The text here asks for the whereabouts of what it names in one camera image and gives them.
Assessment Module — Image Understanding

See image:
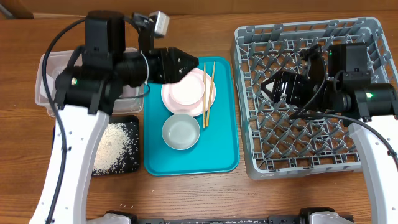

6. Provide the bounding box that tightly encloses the pink plate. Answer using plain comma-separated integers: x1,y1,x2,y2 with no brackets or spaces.
161,68,216,117

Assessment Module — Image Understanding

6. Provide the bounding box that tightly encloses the grey small bowl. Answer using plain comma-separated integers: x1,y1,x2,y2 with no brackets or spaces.
162,114,200,151

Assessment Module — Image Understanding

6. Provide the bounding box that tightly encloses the cream white cup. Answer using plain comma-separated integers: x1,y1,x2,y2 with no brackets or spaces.
261,78,274,101

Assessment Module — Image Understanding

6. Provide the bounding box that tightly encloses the wooden chopstick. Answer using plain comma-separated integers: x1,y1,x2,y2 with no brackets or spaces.
203,63,206,129
205,61,216,127

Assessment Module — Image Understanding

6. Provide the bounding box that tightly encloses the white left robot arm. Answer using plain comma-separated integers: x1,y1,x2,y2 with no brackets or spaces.
31,10,198,223

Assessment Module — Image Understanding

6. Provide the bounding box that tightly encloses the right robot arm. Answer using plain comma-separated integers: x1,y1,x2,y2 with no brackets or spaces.
261,43,397,223

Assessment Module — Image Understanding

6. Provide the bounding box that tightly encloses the grey dishwasher rack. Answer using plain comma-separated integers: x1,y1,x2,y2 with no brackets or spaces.
231,17,397,180

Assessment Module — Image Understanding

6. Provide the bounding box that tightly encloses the clear plastic bin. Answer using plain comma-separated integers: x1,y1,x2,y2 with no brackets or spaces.
34,50,145,117

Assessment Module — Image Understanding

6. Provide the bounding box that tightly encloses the teal plastic tray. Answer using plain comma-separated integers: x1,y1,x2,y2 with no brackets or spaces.
143,57,239,176

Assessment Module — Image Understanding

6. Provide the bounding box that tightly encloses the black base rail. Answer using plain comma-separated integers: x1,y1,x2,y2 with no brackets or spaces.
86,207,354,224

